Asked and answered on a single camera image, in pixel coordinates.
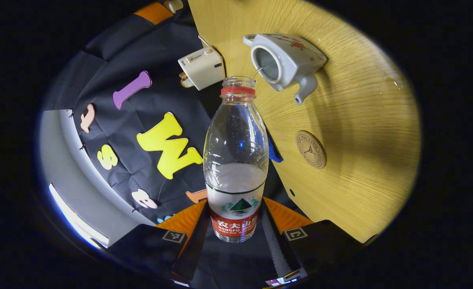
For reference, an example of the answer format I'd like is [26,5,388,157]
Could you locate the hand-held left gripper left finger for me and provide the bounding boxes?
[108,199,210,281]

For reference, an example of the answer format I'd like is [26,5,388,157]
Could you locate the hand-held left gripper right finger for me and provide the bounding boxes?
[261,197,365,281]

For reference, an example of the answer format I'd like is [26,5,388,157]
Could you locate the white teacup lid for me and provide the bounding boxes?
[164,0,184,14]

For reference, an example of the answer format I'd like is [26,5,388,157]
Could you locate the clear plastic water bottle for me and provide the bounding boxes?
[203,76,270,243]

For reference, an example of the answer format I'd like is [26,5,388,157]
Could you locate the round cork coaster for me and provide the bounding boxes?
[296,130,327,169]

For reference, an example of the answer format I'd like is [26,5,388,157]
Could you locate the white ceramic teacup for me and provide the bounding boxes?
[243,33,328,106]

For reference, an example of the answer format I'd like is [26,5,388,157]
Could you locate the computer monitor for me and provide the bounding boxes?
[265,270,307,287]

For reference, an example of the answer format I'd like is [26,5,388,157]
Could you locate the white toaster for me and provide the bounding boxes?
[178,45,226,91]

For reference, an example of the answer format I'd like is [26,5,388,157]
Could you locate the black backdrop cloth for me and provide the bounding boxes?
[42,2,301,287]

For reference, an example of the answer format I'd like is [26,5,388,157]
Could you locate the blue towel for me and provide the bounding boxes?
[267,132,284,163]

